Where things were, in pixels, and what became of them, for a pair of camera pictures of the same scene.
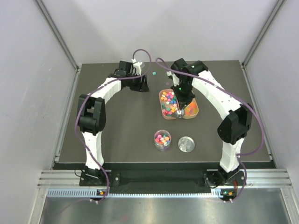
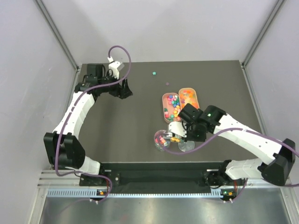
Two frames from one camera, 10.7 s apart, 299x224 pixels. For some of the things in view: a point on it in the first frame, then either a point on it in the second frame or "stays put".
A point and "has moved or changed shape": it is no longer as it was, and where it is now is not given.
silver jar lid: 186,144 stays put
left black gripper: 139,84 -> 119,90
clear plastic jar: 162,139 stays put
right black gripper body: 183,92 -> 193,134
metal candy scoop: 179,114 has moved or changed shape
